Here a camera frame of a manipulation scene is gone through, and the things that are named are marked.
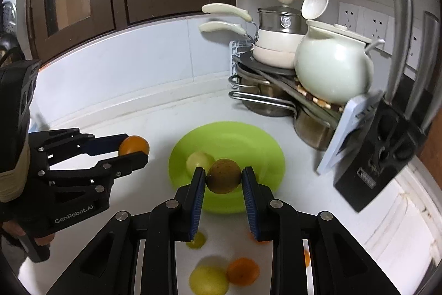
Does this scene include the yellow-green pear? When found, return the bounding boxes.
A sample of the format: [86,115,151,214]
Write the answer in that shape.
[186,152,215,174]

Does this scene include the white ceramic pot lid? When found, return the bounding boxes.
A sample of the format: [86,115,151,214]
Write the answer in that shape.
[307,20,373,43]

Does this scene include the large orange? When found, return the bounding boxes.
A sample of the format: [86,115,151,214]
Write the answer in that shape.
[226,258,260,285]

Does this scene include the steel kitchen rack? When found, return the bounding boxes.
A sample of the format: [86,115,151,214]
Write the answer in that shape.
[228,53,344,124]

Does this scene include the beige wrist strap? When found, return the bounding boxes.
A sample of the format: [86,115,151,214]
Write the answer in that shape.
[0,140,32,203]

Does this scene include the steel handled knife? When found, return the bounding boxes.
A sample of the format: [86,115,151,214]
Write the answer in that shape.
[412,12,439,128]
[385,0,413,98]

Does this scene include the wide steel pot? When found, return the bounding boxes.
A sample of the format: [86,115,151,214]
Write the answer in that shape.
[238,74,294,118]
[293,105,337,151]

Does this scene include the black knife block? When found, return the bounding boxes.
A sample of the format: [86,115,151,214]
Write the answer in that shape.
[333,98,427,213]

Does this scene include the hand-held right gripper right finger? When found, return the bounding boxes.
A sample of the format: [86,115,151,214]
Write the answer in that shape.
[242,166,403,295]

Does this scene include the tall steel pot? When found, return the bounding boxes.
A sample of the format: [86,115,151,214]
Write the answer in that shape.
[257,9,308,31]

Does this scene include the white wall socket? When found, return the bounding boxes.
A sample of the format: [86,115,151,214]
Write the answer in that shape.
[338,2,367,33]
[409,26,425,69]
[362,8,394,40]

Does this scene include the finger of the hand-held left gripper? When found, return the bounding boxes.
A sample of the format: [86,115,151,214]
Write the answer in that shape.
[30,128,131,163]
[38,151,150,194]

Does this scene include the white cutting board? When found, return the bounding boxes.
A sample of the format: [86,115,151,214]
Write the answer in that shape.
[317,91,382,174]

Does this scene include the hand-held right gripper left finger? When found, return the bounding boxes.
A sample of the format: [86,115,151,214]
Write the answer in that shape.
[46,167,208,295]

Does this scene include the dark round griddle pan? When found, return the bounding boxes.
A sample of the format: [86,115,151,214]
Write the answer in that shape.
[236,53,298,76]

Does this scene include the wooden bead trivet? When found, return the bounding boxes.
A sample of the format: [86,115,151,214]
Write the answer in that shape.
[295,82,341,111]

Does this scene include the green plate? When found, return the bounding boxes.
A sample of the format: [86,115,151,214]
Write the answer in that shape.
[168,121,286,214]

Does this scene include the small orange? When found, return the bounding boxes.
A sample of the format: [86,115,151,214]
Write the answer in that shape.
[119,135,150,156]

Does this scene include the metal colander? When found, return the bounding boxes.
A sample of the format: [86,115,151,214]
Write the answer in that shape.
[1,2,18,37]

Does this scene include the white ceramic pot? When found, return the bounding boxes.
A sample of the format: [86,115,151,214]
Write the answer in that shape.
[294,22,385,105]

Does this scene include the cream saucepan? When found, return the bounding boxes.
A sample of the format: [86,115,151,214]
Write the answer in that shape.
[201,3,308,48]
[199,21,301,68]

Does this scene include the person's left hand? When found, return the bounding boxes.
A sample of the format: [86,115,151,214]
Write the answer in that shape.
[0,219,56,247]

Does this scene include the large green apple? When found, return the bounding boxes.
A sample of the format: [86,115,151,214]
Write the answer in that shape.
[189,265,229,294]

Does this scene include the small green-yellow fruit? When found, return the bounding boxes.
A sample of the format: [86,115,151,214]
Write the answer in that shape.
[186,232,208,250]

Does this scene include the black kitchen scissors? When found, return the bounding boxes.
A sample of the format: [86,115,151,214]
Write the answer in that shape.
[368,105,415,171]

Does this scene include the white plastic bracket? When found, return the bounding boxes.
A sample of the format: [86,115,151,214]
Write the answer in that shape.
[230,39,254,88]

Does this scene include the brown kiwi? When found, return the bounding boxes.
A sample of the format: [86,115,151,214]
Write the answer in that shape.
[206,159,242,194]

